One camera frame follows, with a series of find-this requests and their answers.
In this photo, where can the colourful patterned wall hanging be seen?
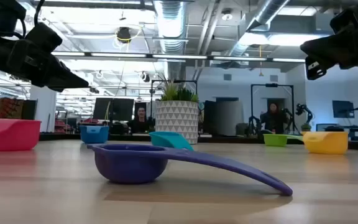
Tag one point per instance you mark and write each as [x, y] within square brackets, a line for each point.
[8, 109]

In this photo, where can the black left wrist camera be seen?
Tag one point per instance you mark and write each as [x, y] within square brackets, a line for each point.
[43, 35]

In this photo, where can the yellow measuring cup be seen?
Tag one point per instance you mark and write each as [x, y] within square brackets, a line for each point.
[325, 143]

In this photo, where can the round ceiling detector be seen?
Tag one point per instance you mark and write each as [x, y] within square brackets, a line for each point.
[227, 15]

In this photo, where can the wall-mounted dark screen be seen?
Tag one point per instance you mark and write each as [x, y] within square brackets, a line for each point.
[343, 109]

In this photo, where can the green measuring cup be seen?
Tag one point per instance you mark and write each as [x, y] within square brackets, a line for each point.
[275, 140]

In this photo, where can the succulent in white patterned pot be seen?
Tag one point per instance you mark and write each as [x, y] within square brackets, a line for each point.
[177, 121]

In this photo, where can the black background robot arm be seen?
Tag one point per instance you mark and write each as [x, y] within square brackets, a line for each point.
[303, 110]

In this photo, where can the small potted plant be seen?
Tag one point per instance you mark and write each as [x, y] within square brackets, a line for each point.
[305, 127]

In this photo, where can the teal measuring cup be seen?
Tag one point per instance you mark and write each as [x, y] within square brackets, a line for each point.
[169, 140]

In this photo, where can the slanted silver ceiling duct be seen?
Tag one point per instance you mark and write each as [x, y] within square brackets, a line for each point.
[261, 15]

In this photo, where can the grey cylindrical column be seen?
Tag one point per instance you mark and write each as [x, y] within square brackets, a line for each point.
[228, 116]

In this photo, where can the black hanging ceiling device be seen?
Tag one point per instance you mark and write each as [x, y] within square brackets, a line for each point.
[123, 34]

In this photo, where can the person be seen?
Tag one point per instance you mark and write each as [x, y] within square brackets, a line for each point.
[140, 119]
[273, 118]

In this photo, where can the dark blue measuring cup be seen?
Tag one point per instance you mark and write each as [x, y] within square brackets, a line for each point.
[129, 165]

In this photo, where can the long ceiling light strip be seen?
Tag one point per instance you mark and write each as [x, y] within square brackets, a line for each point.
[179, 56]

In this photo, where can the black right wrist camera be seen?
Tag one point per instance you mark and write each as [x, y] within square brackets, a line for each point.
[345, 21]

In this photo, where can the black computer monitor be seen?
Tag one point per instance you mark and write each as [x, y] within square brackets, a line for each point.
[102, 109]
[123, 109]

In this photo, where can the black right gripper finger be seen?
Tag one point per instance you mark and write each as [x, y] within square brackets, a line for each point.
[315, 70]
[319, 48]

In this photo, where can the black metal table frame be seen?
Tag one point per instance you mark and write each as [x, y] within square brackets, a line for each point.
[129, 137]

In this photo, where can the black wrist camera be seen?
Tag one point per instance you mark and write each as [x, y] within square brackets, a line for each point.
[345, 21]
[43, 35]

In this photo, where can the wide silver ceiling duct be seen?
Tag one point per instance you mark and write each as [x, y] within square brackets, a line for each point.
[170, 25]

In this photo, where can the large orange measuring cup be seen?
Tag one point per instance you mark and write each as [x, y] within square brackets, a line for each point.
[8, 137]

